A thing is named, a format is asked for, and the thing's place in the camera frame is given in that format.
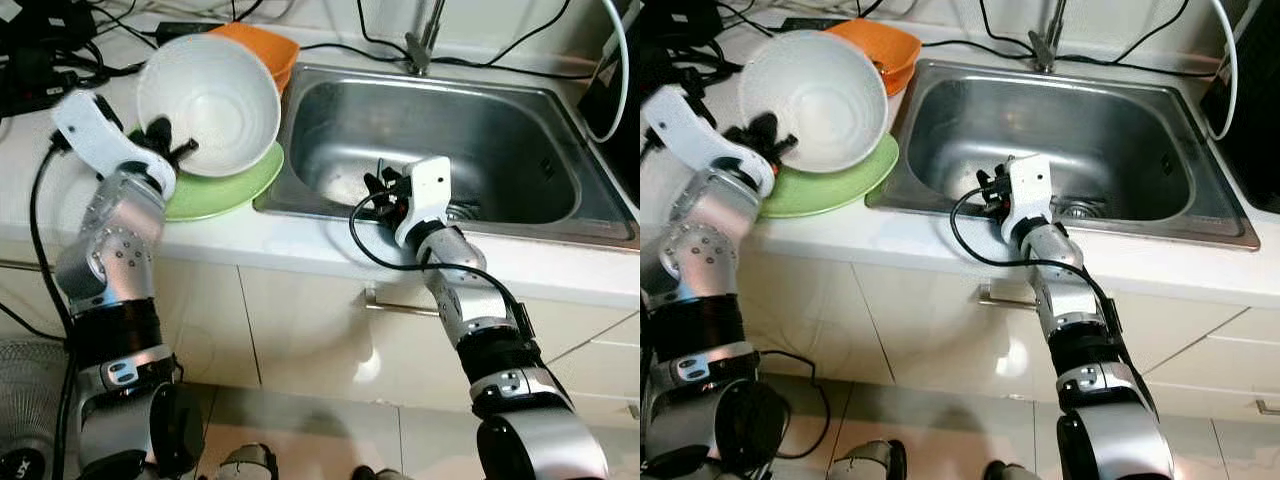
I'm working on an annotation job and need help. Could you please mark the white ceramic bowl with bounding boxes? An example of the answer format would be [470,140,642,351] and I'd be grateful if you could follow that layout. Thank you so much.
[135,33,283,179]
[737,30,891,173]

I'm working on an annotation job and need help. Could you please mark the light green plate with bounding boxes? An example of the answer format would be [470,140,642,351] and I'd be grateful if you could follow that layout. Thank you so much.
[160,140,287,223]
[758,132,901,220]

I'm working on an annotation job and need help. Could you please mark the stainless steel sink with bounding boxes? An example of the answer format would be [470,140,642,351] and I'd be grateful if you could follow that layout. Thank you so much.
[865,58,1261,249]
[253,62,639,249]

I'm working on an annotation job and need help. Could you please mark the black power strip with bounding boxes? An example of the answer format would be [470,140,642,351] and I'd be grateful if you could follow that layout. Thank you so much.
[0,68,76,119]
[640,65,681,111]

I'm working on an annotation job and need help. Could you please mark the orange bowl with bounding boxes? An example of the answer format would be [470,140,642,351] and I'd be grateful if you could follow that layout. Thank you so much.
[825,18,923,96]
[210,22,301,93]

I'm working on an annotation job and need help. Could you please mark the silver sink faucet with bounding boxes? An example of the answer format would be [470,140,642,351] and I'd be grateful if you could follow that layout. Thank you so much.
[1028,0,1068,73]
[403,0,448,78]

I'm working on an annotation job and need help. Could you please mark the black box device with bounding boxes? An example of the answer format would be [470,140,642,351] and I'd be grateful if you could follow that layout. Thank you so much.
[640,0,726,59]
[0,0,99,63]

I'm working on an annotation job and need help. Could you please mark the black countertop appliance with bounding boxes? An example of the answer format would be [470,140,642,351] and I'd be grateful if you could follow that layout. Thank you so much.
[580,0,641,206]
[1200,0,1280,216]

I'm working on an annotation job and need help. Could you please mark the cream cabinet door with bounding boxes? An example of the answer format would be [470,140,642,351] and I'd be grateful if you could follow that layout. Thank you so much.
[735,240,869,389]
[845,262,1261,411]
[240,265,641,411]
[0,240,263,391]

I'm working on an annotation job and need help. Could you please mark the grey floor fan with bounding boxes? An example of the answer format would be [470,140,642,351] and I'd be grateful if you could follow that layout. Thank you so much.
[0,340,76,480]

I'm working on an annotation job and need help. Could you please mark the grey robot left leg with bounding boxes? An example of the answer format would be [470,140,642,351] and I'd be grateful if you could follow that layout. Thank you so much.
[830,440,908,480]
[215,443,278,480]

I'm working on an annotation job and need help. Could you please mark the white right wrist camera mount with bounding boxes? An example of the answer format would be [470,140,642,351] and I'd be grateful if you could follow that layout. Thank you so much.
[395,155,453,246]
[1003,153,1053,241]

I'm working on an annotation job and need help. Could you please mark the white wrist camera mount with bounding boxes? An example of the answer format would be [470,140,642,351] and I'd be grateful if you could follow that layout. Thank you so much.
[52,90,179,201]
[395,155,453,246]
[645,85,776,196]
[1003,153,1053,241]

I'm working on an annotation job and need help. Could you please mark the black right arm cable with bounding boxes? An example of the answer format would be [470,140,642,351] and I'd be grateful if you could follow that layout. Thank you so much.
[348,190,536,341]
[948,185,1116,331]

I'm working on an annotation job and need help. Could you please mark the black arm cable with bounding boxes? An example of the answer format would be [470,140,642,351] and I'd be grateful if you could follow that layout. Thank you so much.
[28,140,81,480]
[348,190,536,341]
[948,185,1116,331]

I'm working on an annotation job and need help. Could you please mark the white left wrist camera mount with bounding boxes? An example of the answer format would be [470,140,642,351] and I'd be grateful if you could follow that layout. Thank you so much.
[52,90,179,201]
[645,85,776,196]

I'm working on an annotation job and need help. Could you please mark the white cable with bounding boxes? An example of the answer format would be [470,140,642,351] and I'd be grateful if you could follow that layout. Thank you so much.
[585,0,629,143]
[1205,0,1239,141]

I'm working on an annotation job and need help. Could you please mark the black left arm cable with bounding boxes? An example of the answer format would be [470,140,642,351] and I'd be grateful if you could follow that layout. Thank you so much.
[28,140,81,480]

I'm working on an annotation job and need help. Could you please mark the thin black power cord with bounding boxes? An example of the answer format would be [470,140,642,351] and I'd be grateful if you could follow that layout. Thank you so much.
[755,348,831,461]

